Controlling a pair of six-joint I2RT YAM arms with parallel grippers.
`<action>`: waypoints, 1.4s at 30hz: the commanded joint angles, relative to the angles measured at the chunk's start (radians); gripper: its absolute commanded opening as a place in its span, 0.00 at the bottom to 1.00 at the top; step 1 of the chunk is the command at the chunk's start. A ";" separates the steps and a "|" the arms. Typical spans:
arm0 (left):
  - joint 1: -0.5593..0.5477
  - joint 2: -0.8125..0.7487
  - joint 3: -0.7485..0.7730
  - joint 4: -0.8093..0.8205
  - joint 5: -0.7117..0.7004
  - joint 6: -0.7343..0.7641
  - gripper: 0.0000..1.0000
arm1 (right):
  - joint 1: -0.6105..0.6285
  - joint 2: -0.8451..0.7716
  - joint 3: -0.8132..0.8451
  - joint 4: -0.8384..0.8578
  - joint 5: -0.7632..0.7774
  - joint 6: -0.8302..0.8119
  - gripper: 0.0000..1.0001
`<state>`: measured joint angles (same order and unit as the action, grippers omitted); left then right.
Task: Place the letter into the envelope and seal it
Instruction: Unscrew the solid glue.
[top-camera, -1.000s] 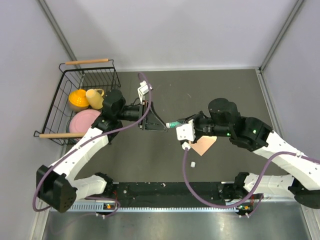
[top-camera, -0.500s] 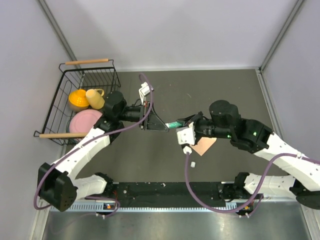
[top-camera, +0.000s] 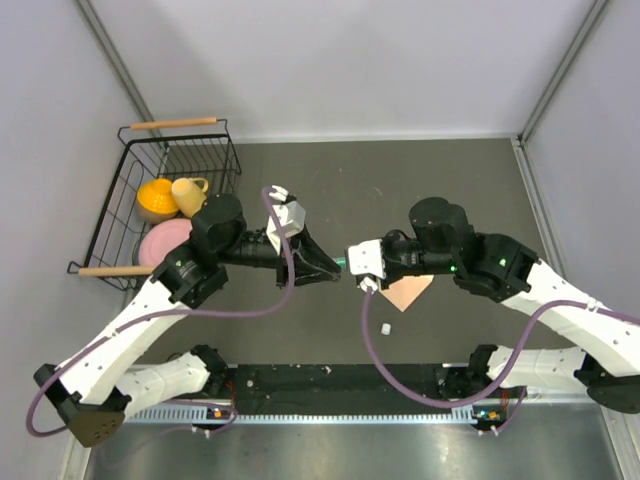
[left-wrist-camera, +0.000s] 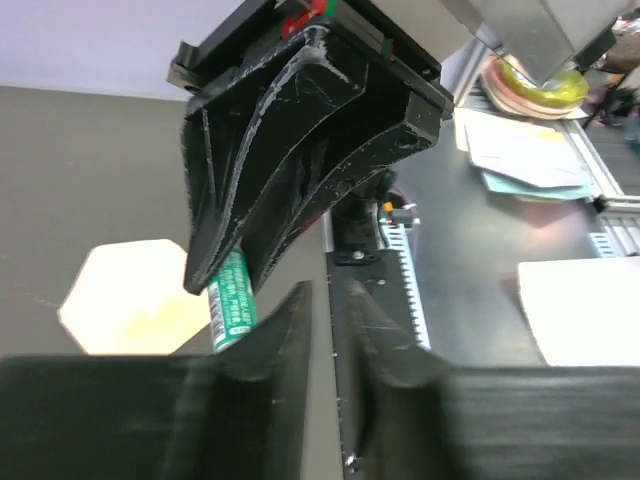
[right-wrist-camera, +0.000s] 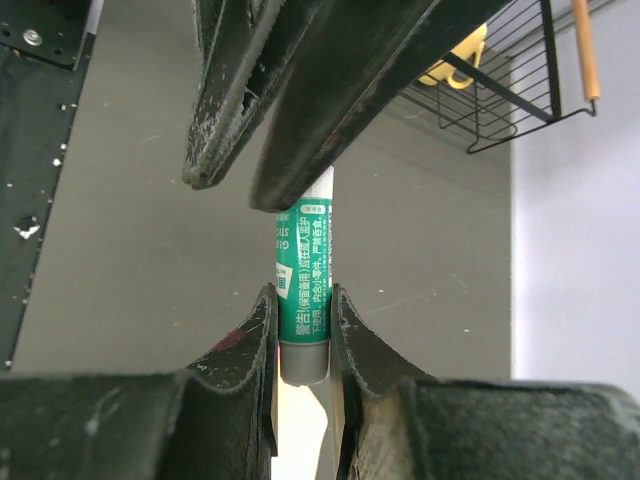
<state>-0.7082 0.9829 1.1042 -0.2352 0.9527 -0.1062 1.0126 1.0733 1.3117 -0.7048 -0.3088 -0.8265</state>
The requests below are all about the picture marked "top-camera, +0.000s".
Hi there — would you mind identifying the orange bowl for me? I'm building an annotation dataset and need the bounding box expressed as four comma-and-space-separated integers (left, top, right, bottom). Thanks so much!
136, 178, 179, 225

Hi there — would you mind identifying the yellow mug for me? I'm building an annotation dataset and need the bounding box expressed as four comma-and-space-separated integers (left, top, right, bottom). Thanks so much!
171, 177, 209, 218

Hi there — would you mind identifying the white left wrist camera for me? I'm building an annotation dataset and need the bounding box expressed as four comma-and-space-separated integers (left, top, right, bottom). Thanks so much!
266, 185, 306, 254

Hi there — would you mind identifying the black wire basket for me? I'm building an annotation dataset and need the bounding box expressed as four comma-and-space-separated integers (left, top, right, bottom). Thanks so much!
67, 117, 242, 291

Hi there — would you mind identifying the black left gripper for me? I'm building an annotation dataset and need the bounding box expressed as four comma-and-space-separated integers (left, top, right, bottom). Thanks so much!
218, 222, 340, 288

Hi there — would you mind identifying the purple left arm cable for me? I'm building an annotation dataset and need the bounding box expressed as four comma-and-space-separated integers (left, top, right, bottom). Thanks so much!
25, 187, 296, 438

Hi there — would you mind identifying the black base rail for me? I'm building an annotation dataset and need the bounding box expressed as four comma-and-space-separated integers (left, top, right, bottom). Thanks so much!
130, 364, 526, 427

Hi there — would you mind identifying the pink plate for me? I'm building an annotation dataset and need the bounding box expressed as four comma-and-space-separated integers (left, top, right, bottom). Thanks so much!
138, 218, 192, 267

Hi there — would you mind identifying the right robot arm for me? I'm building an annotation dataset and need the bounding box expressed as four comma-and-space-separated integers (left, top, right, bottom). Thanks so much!
381, 197, 639, 414

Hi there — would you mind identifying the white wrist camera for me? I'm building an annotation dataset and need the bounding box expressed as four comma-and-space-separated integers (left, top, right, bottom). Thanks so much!
266, 185, 306, 254
345, 238, 386, 292

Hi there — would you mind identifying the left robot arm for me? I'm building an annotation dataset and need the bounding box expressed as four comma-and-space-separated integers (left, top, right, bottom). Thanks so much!
33, 186, 341, 448

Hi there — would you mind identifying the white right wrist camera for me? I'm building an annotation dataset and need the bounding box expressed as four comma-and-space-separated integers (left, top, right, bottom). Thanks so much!
345, 238, 386, 292

